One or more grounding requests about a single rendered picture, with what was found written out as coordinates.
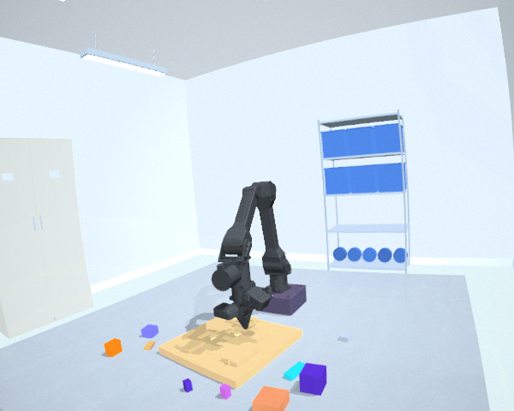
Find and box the small purple block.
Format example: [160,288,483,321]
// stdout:
[219,384,231,400]
[183,379,193,393]

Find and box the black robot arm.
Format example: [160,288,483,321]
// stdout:
[212,181,291,311]

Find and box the purple cube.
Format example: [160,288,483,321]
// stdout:
[299,363,327,396]

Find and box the tan flat tile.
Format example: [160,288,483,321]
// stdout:
[143,341,155,350]

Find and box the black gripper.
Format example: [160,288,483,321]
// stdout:
[213,278,254,330]

